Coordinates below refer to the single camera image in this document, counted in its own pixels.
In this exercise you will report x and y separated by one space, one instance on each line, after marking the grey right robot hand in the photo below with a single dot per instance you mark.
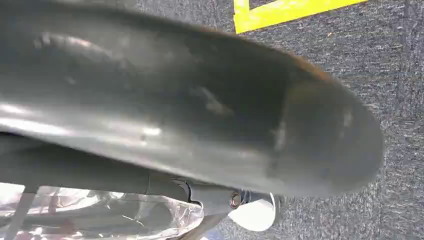
185 109

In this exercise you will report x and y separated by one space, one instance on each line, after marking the yellow floor tape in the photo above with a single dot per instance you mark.
281 11

